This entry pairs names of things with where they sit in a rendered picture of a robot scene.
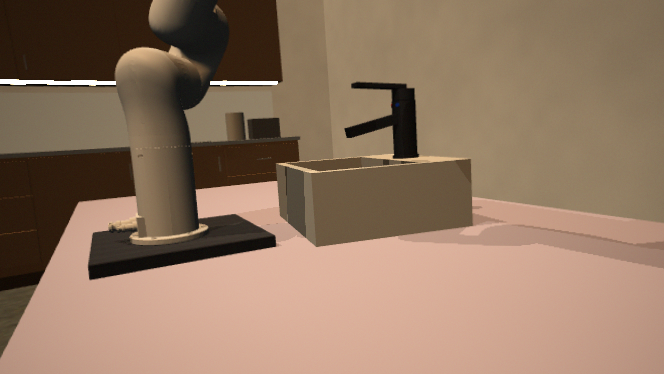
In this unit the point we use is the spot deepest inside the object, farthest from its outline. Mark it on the tan rectangular basin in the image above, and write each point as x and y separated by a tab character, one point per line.
343	200

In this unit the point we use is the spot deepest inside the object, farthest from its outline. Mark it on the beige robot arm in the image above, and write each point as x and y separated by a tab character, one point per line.
152	85

